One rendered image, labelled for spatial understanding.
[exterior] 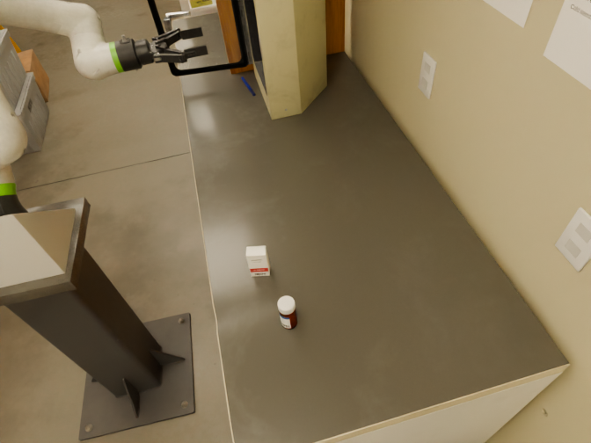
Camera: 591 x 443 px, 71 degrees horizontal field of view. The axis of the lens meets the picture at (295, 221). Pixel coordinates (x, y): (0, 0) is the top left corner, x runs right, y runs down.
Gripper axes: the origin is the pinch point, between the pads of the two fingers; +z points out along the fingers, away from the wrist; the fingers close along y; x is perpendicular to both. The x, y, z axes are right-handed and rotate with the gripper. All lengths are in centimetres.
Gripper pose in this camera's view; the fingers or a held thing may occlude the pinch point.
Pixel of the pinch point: (200, 40)
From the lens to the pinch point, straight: 150.6
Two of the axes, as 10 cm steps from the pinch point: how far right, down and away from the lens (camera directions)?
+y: -2.6, -7.2, 6.4
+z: 9.6, -2.5, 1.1
